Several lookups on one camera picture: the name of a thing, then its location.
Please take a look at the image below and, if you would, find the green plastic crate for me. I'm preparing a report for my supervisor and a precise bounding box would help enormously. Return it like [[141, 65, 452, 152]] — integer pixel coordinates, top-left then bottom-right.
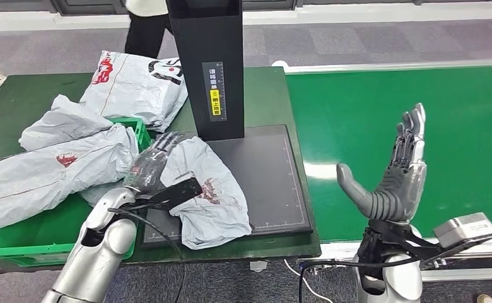
[[0, 117, 153, 268]]

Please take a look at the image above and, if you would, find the large white red-black printed parcel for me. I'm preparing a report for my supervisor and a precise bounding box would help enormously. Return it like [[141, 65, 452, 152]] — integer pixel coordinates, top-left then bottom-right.
[[79, 50, 189, 133]]

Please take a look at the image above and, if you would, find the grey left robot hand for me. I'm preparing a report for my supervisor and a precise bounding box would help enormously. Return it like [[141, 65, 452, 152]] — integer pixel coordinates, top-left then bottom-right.
[[122, 131, 184, 198]]

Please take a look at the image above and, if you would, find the white parcel with red print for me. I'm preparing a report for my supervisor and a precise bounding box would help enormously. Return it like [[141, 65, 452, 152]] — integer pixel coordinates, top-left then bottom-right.
[[0, 124, 139, 232], [160, 136, 253, 251]]

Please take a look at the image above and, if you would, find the green conveyor belt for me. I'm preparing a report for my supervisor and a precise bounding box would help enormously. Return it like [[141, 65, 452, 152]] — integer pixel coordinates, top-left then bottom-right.
[[285, 65, 492, 244]]

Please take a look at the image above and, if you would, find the black scanner column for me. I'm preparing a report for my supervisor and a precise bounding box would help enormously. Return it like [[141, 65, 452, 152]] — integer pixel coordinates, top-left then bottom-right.
[[165, 0, 245, 142]]

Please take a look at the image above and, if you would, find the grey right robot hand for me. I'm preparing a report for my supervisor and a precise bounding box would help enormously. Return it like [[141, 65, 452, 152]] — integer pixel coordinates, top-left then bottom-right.
[[336, 102, 428, 225]]

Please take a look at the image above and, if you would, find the small green circuit board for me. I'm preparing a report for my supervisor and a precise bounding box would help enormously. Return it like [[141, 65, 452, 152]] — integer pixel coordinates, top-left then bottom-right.
[[296, 259, 326, 275]]

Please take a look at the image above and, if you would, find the plain grey parcel bag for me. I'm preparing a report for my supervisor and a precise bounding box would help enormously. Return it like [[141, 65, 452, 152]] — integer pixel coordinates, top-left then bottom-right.
[[19, 94, 124, 208]]

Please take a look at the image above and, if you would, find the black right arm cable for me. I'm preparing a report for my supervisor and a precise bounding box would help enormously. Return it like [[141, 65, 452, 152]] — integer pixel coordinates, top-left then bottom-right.
[[298, 257, 423, 303]]

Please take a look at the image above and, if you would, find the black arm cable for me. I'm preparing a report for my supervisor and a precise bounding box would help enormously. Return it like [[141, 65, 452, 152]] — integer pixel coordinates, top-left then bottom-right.
[[108, 206, 187, 303], [298, 257, 423, 303]]

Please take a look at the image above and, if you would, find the black scanner platform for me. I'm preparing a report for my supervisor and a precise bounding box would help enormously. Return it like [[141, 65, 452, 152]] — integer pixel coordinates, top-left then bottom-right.
[[141, 124, 313, 248]]

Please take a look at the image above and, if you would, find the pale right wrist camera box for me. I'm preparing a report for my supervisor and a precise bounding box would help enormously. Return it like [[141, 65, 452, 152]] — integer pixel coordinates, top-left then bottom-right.
[[421, 212, 492, 268]]

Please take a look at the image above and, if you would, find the white floor cable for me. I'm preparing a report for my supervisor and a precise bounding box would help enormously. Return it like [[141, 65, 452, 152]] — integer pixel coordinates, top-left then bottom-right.
[[283, 259, 334, 303]]

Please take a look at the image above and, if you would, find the dark green table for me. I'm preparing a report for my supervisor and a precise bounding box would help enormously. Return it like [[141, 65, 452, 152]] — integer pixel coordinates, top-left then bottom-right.
[[0, 66, 322, 273]]

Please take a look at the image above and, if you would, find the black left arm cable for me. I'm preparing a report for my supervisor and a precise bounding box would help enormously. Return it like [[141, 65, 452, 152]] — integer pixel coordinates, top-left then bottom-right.
[[108, 206, 187, 303]]

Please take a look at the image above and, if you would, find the black yellow column label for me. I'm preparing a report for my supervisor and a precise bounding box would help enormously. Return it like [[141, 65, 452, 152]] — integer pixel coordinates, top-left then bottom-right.
[[202, 61, 228, 122]]

